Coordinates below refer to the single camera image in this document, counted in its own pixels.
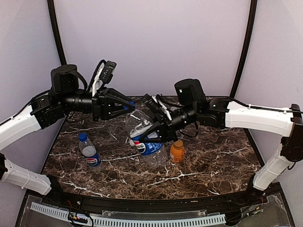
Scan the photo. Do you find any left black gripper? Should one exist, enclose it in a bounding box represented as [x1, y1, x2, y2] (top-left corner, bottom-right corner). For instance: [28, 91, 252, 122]
[59, 86, 136, 121]

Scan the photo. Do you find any blue label water bottle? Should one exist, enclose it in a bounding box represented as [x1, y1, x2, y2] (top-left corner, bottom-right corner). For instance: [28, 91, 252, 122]
[125, 101, 168, 168]

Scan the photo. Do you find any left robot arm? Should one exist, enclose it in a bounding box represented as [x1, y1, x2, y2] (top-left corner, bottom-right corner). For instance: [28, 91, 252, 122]
[0, 61, 135, 149]

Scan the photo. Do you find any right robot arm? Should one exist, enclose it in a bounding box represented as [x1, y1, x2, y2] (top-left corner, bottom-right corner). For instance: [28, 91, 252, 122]
[139, 79, 303, 205]

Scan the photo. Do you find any orange juice bottle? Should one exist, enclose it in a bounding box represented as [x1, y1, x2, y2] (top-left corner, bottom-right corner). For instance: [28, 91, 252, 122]
[170, 140, 185, 163]

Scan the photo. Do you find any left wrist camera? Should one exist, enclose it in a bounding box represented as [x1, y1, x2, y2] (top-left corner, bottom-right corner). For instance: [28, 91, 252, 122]
[87, 60, 116, 96]

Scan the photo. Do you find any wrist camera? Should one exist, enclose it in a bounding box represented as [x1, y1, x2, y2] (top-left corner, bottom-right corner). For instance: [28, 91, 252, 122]
[87, 60, 116, 96]
[143, 94, 172, 120]

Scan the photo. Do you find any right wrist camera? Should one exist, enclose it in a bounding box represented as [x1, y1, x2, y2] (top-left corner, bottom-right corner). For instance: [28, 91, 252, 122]
[143, 94, 172, 120]

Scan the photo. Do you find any white slotted cable duct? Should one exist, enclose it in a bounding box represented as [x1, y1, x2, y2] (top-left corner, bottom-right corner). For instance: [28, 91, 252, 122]
[30, 202, 226, 227]

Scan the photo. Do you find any black front rail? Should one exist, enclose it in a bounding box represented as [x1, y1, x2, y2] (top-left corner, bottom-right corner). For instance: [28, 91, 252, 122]
[43, 192, 264, 213]

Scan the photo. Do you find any left black frame post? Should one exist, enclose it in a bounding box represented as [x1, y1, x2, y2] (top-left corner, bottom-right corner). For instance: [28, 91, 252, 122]
[47, 0, 67, 65]

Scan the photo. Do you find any black frame post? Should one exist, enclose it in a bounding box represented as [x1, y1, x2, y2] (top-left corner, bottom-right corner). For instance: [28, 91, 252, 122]
[229, 0, 258, 98]
[47, 0, 67, 65]

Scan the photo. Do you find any right black frame post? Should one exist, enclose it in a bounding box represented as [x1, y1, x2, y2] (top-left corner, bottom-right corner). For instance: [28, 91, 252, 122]
[229, 0, 258, 98]

